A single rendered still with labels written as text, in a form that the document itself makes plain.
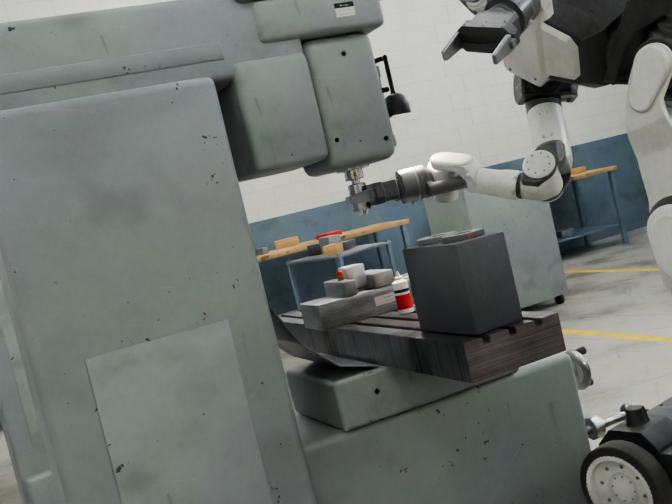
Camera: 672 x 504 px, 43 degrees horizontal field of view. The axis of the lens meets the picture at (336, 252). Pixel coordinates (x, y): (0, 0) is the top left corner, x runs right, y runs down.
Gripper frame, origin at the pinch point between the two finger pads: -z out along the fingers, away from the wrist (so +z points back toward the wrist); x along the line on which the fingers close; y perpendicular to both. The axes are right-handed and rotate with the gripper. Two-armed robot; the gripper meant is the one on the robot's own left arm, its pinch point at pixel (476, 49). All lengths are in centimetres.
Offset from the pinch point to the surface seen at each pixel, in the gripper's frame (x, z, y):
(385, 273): 45, 2, -73
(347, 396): 28, -39, -69
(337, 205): 482, 384, -454
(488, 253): -2.4, -14.2, -37.9
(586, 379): 0, 19, -116
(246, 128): 58, -12, -17
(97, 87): 75, -31, 5
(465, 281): -1.1, -21.9, -39.0
